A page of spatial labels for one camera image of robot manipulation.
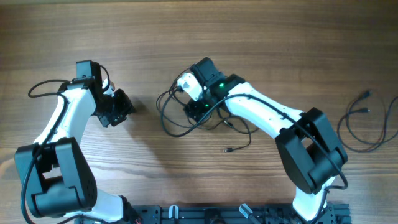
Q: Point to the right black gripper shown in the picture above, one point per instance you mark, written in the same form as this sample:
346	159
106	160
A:
193	109

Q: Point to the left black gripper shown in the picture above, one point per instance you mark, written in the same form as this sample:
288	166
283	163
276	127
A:
126	108

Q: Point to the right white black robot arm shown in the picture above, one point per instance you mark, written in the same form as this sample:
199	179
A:
309	148

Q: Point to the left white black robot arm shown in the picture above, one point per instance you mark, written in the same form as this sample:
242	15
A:
56	179

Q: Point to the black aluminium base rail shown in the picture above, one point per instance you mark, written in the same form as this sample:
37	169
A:
267	214

